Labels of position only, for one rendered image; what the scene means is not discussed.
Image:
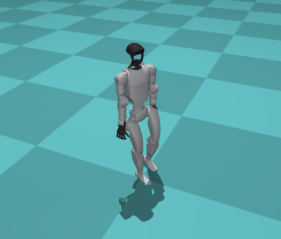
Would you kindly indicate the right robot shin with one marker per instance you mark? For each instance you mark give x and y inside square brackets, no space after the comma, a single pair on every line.
[138,161]

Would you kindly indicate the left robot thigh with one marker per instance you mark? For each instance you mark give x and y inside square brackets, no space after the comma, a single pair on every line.
[154,126]

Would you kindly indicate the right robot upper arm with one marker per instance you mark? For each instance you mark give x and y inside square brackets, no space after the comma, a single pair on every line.
[120,80]

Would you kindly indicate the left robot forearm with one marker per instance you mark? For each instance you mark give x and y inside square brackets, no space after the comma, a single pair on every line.
[153,98]

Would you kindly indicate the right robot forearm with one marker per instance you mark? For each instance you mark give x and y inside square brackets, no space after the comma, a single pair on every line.
[121,112]

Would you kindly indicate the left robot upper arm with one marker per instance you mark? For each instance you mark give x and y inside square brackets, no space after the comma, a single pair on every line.
[153,87]

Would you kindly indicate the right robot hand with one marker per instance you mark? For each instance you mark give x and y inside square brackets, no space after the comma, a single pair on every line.
[122,131]

